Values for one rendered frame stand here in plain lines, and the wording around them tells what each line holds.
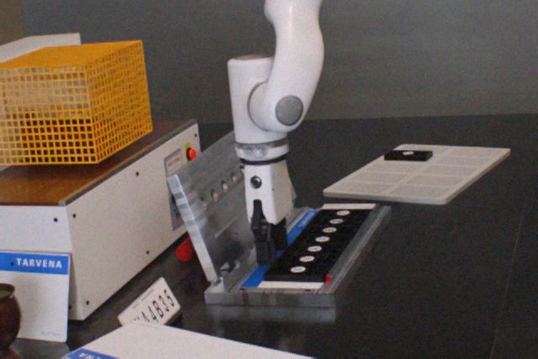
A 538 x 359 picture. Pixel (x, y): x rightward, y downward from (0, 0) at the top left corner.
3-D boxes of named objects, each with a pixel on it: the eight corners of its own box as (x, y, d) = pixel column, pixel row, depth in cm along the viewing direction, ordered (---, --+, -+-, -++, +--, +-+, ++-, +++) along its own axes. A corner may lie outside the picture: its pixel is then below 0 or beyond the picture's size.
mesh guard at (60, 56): (97, 163, 176) (84, 62, 172) (-8, 165, 182) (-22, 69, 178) (152, 130, 197) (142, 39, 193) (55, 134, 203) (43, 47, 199)
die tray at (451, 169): (444, 204, 207) (444, 199, 207) (321, 196, 221) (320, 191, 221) (511, 153, 240) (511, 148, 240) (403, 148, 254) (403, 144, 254)
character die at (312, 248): (340, 261, 176) (340, 254, 175) (282, 260, 179) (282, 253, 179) (347, 250, 180) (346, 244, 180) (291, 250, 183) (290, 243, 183)
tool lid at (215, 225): (176, 174, 164) (166, 177, 165) (222, 287, 167) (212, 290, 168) (264, 111, 205) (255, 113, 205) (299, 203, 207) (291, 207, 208)
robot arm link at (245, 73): (298, 138, 172) (273, 129, 180) (291, 55, 169) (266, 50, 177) (250, 147, 168) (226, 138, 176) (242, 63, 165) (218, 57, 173)
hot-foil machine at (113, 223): (85, 326, 163) (49, 80, 155) (-124, 314, 176) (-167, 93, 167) (242, 188, 233) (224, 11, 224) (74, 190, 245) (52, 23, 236)
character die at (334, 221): (361, 232, 189) (360, 225, 189) (306, 231, 192) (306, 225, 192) (366, 223, 194) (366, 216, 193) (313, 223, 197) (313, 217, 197)
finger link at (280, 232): (283, 213, 180) (287, 250, 181) (289, 207, 183) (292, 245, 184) (265, 213, 181) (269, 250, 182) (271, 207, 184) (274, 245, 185)
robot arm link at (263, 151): (277, 144, 169) (279, 163, 170) (293, 131, 177) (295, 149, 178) (227, 145, 172) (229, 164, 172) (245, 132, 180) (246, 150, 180)
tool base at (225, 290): (334, 307, 162) (332, 284, 161) (205, 303, 168) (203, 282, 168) (392, 217, 203) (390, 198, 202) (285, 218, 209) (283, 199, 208)
